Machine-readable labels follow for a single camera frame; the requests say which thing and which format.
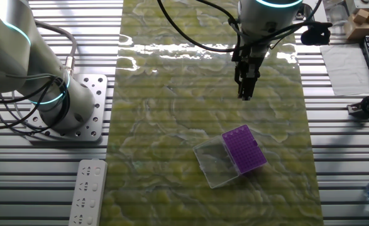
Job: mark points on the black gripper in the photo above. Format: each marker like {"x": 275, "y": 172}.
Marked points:
{"x": 250, "y": 59}

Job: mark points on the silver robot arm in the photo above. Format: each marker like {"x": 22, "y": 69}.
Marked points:
{"x": 2, "y": 47}

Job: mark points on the purple pipette tip rack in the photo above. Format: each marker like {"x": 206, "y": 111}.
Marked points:
{"x": 244, "y": 149}

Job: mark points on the clear plastic rack lid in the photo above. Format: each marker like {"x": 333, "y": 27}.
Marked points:
{"x": 214, "y": 163}

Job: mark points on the green marble pattern mat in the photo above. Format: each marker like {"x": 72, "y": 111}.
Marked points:
{"x": 171, "y": 125}

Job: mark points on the white paper sheet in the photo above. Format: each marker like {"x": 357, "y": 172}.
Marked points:
{"x": 347, "y": 69}

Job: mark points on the clear glass beaker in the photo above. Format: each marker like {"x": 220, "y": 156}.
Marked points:
{"x": 336, "y": 19}

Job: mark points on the small wooden cube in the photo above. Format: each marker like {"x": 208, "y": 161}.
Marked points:
{"x": 361, "y": 16}

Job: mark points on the white device with knob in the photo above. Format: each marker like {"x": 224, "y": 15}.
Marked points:
{"x": 363, "y": 3}

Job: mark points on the metal robot mounting plate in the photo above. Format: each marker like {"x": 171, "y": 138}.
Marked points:
{"x": 97, "y": 106}

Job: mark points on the white power strip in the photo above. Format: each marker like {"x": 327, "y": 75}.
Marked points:
{"x": 88, "y": 194}

